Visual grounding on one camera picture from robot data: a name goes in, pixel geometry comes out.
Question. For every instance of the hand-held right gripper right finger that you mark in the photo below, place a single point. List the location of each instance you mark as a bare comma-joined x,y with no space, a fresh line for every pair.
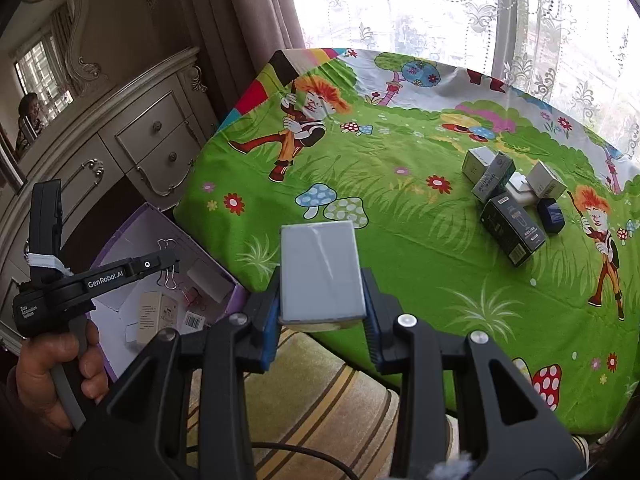
374,345

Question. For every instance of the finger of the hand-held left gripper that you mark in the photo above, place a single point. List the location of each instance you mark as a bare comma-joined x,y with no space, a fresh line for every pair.
150,265

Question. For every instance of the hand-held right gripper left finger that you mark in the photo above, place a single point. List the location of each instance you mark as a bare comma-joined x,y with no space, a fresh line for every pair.
269,332

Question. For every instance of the dark mauve binder clip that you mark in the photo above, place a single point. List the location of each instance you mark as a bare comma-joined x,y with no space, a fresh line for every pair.
169,272

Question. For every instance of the purple cardboard box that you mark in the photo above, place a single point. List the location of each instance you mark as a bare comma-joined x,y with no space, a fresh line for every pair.
125,230

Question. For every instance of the tall beige box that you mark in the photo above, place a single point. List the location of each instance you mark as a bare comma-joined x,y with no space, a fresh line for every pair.
149,317

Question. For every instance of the pink binder clip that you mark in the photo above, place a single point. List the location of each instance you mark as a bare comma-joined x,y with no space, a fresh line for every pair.
192,297

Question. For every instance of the grey cube box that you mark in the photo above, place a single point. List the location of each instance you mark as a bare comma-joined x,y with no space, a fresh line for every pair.
207,280

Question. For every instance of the silver grey box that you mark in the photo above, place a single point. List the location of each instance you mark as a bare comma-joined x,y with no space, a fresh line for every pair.
320,270

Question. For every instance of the person's left hand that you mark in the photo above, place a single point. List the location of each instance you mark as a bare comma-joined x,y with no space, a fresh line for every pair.
37,375

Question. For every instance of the striped beige cushion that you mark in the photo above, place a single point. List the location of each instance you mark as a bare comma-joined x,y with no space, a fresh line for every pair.
310,410

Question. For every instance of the cream dresser drawer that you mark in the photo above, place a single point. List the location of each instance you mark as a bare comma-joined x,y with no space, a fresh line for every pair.
167,165
150,125

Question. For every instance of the cream ornate dresser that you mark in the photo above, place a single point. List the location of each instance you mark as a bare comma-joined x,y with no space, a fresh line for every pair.
75,160

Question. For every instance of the cartoon printed green tablecloth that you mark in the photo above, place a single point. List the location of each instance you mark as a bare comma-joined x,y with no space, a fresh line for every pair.
375,185

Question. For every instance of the black printed box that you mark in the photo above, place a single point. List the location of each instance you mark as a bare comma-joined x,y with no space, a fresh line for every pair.
512,230

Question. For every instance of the teal and white box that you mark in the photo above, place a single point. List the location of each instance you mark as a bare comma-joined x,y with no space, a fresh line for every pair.
492,180

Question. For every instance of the plain white box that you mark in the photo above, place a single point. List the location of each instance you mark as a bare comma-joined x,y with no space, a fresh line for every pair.
475,165

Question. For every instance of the small white plastic item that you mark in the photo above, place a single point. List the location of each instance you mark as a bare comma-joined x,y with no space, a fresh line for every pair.
521,191

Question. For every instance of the small dark blue box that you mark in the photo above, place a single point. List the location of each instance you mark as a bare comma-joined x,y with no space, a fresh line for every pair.
551,216

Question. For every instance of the ornate framed mirror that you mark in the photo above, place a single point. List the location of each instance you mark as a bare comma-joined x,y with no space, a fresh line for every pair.
45,60

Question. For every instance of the white and grey box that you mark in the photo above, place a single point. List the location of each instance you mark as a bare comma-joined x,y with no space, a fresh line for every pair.
546,180

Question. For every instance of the mauve drape curtain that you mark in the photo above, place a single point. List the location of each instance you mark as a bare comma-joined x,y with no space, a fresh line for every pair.
225,20

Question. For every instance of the white lace curtain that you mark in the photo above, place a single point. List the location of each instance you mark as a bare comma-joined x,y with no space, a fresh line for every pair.
400,10

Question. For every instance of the white window frame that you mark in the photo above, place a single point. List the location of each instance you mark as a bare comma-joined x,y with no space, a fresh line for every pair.
510,15

